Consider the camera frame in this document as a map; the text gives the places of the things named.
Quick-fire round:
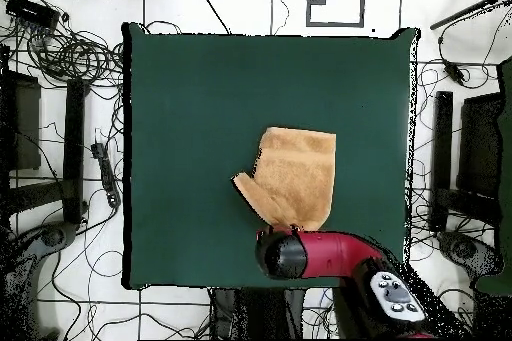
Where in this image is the orange terry towel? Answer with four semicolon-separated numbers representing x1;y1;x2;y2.
231;126;338;233

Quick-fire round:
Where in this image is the dark flat panel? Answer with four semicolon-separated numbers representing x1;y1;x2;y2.
0;70;42;172
457;92;503;198

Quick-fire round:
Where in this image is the dark green table cloth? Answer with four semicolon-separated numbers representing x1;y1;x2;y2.
121;21;421;292

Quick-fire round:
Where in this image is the black power strip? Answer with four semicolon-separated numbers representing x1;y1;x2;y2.
90;141;122;209

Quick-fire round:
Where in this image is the black upright bar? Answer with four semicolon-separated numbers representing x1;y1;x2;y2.
62;78;87;225
429;90;454;232

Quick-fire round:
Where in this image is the grey stand base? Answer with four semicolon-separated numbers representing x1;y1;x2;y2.
435;230;505;278
0;220;79;340

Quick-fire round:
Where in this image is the black power adapter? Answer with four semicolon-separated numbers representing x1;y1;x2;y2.
437;34;467;86

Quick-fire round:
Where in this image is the green cloth on side table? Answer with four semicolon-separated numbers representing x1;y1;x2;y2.
475;56;512;296

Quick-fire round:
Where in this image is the black stand rod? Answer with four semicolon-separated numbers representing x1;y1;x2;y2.
429;0;512;31

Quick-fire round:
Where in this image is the black electronics box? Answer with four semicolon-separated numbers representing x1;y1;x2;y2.
5;0;61;30

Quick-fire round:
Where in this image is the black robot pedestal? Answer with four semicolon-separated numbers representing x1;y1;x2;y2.
209;287;307;340

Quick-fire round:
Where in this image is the grey rectangular frame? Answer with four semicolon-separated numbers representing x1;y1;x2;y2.
306;0;366;29

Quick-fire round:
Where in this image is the long black cable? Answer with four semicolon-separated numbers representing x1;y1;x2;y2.
186;0;232;35

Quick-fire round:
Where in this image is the black cable tangle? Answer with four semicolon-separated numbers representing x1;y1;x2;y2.
23;24;125;88

